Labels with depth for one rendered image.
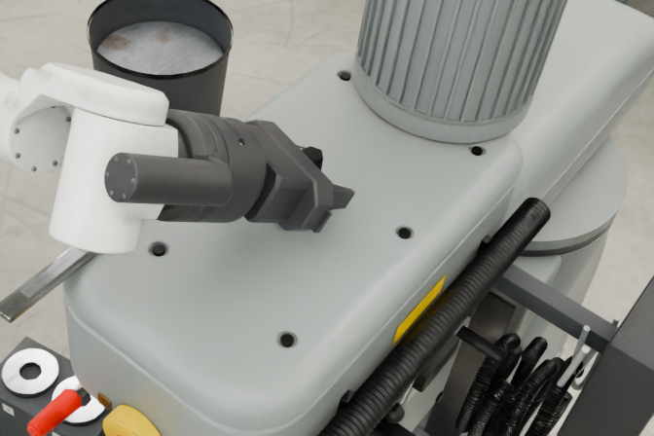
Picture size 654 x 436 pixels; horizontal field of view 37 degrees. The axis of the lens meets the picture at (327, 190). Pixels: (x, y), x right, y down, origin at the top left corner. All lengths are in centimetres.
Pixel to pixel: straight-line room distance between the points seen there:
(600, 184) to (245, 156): 87
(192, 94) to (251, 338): 237
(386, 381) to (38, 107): 40
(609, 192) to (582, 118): 21
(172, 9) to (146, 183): 281
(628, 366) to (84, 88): 68
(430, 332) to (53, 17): 356
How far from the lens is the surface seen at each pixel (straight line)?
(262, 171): 78
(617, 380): 114
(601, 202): 151
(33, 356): 172
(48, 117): 78
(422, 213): 93
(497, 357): 127
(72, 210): 71
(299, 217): 82
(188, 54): 333
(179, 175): 68
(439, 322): 96
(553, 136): 129
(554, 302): 125
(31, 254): 338
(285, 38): 430
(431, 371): 107
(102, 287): 84
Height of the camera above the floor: 255
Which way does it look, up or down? 45 degrees down
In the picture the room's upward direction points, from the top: 10 degrees clockwise
